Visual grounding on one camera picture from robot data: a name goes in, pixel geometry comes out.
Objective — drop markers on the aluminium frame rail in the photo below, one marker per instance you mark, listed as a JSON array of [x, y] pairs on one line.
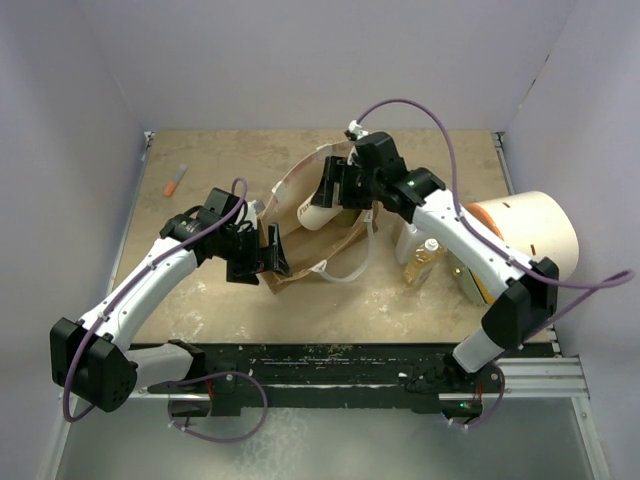
[[544, 372]]

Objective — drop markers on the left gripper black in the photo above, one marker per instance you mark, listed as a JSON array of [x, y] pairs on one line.
[[261, 260]]

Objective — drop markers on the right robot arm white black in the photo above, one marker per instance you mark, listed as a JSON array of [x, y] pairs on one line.
[[524, 290]]

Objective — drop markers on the brown burlap canvas bag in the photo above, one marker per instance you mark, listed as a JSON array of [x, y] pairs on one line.
[[337, 254]]

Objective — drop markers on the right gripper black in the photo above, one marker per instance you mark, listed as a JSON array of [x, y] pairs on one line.
[[337, 170]]

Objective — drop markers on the cream round bottle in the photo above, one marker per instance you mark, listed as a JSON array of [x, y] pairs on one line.
[[313, 217]]

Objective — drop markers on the beige jar at bag rear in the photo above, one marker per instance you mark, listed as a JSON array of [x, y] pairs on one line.
[[346, 218]]

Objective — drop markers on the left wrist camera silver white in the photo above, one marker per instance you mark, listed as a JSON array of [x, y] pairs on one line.
[[254, 209]]

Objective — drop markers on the small orange capped tube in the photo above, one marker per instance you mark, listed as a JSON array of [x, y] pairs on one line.
[[172, 185]]

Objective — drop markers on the clear amber liquid bottle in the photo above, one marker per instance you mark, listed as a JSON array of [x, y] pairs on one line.
[[421, 263]]

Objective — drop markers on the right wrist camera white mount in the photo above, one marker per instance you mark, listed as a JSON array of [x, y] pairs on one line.
[[355, 131]]

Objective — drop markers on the cream cylinder with orange lid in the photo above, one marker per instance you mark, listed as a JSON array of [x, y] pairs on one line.
[[533, 223]]

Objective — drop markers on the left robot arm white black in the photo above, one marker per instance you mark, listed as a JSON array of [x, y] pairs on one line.
[[92, 356]]

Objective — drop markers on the white bottle with black cap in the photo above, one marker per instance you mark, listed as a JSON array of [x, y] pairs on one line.
[[409, 238]]

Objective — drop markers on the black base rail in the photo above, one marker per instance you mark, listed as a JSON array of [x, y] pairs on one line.
[[418, 377]]

